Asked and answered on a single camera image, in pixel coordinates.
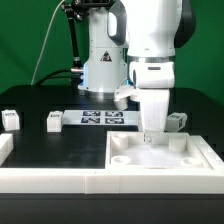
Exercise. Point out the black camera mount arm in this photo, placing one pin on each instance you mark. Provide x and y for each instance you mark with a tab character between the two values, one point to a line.
77	11

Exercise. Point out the white base tag plate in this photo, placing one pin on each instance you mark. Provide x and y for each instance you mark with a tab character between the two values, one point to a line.
100	117

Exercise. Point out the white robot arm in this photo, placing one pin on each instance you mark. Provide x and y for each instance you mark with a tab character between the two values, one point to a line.
132	50

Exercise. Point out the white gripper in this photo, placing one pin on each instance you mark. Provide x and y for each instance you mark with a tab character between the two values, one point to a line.
154	105

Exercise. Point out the white square tabletop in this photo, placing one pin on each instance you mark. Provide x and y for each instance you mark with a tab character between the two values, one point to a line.
127	150

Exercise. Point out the white U-shaped obstacle fence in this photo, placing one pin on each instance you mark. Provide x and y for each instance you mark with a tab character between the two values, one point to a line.
115	181

